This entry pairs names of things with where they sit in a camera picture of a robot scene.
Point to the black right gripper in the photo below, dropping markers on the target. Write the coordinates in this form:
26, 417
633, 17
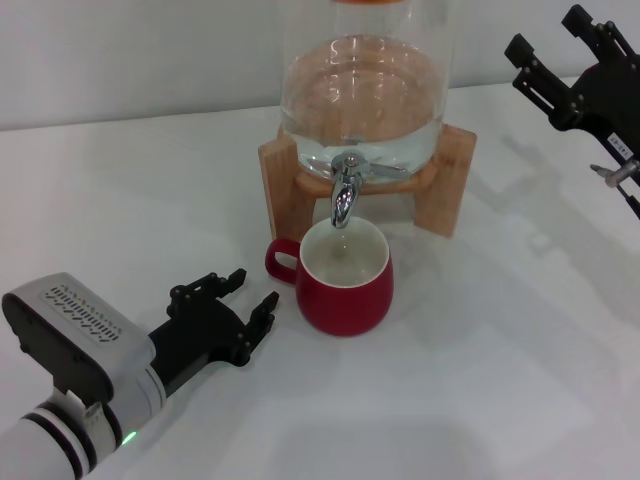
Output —
605, 105

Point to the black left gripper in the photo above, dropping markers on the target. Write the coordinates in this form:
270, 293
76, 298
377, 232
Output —
200, 340

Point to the red ceramic cup white inside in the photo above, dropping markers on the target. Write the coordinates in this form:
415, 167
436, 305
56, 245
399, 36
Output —
345, 310

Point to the chrome faucet with lever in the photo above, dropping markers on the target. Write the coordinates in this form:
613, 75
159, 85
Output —
344, 200

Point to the wooden dispenser stand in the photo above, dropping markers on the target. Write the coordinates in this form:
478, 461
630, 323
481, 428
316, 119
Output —
445, 200

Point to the clear glass water dispenser jar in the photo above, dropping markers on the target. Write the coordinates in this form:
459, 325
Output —
365, 100

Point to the silver and black wrist camera box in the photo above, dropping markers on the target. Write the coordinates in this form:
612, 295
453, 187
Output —
70, 335

